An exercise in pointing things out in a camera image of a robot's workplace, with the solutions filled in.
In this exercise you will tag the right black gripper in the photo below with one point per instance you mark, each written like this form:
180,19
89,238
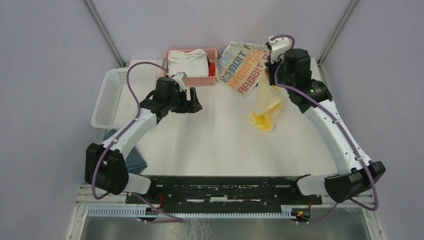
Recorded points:
270,67

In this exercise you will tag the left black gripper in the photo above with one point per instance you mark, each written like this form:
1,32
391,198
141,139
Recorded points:
186,107

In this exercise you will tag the rabbit print towel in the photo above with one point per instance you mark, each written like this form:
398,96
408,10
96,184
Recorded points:
241,66

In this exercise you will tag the yellow duck towel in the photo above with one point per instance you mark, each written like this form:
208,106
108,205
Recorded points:
268,106

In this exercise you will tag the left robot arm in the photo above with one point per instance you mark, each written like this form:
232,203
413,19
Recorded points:
105,163

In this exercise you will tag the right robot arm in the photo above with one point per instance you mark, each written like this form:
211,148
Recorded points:
356,172

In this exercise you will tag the orange towel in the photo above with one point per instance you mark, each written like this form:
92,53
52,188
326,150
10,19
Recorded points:
211,69

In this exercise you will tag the white folded towel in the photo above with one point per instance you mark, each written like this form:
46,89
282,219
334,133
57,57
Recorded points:
193,63

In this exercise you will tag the pink plastic basket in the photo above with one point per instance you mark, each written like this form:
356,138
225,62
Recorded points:
212,56

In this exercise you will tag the white plastic basket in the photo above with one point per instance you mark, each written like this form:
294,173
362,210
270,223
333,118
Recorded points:
115,104

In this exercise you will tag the grey blue towel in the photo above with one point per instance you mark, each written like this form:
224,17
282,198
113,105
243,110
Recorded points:
134,161

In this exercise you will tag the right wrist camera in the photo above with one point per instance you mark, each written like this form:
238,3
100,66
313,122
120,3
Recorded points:
277,47

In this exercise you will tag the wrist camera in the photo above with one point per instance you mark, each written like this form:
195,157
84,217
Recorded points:
180,79
277,47

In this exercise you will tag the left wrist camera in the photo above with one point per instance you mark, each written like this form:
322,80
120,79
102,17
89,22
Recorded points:
180,79

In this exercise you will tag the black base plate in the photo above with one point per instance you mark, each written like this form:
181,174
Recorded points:
226,194

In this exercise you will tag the white cable duct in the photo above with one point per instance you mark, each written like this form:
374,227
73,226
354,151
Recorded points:
144,212

